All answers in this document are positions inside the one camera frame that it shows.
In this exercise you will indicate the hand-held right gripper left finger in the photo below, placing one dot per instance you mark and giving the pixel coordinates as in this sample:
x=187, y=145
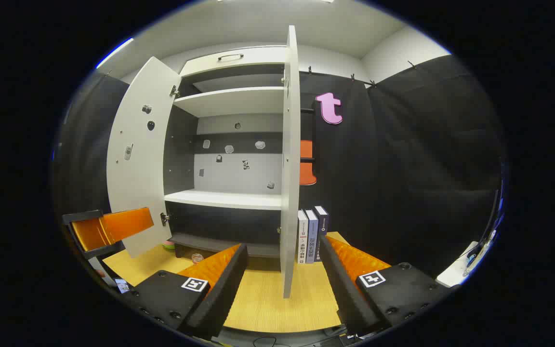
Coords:
x=224, y=294

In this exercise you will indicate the light grey book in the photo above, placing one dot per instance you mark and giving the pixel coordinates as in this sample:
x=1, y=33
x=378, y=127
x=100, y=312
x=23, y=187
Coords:
x=311, y=236

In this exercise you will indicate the white book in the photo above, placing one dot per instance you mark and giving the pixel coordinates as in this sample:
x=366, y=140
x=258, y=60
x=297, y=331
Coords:
x=302, y=236

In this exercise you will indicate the dark blue book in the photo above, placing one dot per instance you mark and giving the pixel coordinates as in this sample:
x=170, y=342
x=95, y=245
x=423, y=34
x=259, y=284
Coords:
x=322, y=221

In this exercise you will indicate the white cabinet drawer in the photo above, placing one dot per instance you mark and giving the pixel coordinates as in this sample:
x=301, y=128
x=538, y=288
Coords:
x=258, y=60

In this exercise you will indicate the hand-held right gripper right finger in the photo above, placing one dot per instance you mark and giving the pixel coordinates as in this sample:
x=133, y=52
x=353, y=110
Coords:
x=342, y=289

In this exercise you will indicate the black backdrop cloth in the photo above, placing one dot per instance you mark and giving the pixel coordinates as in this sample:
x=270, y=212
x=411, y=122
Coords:
x=403, y=168

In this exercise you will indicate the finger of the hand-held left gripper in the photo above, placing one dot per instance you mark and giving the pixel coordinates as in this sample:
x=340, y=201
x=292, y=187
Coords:
x=123, y=224

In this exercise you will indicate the pink starfish plush toy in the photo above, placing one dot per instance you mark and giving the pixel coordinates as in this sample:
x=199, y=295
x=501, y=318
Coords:
x=168, y=246

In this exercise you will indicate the white and grey cabinet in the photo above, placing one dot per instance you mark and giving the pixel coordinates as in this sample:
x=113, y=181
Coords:
x=229, y=101

